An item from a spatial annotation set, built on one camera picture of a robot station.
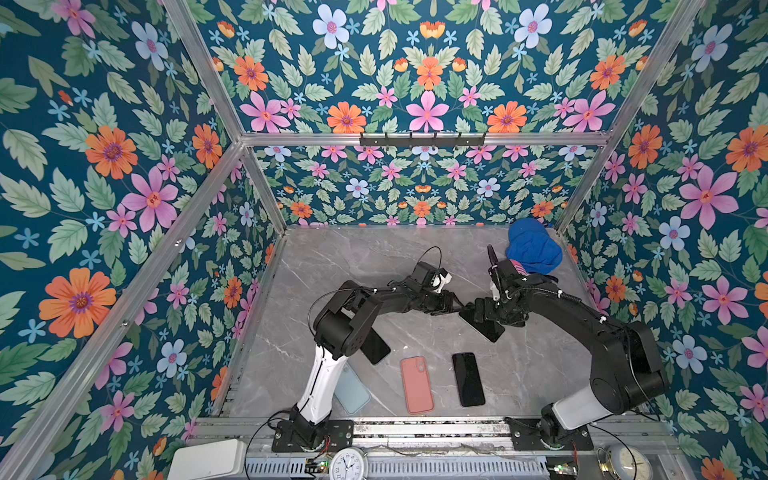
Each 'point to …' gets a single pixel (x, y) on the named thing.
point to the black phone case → (489, 329)
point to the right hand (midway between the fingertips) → (487, 317)
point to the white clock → (349, 464)
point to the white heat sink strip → (408, 468)
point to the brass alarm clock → (626, 462)
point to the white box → (218, 460)
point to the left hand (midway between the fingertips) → (466, 304)
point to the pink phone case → (417, 384)
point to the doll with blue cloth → (531, 248)
